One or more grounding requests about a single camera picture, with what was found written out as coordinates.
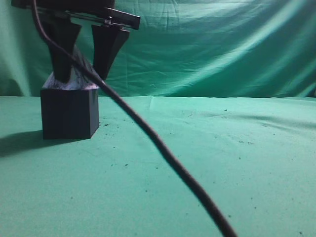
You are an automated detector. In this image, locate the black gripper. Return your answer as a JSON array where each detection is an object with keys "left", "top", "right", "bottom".
[{"left": 11, "top": 0, "right": 141, "bottom": 82}]

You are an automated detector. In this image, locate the dark purple cube block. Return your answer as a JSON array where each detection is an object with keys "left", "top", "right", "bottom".
[{"left": 40, "top": 89, "right": 99, "bottom": 140}]

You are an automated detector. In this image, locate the black cable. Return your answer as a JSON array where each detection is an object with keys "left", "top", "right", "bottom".
[{"left": 31, "top": 0, "right": 239, "bottom": 237}]

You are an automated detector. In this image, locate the green cloth backdrop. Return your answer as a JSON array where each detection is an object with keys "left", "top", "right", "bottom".
[{"left": 0, "top": 0, "right": 316, "bottom": 98}]

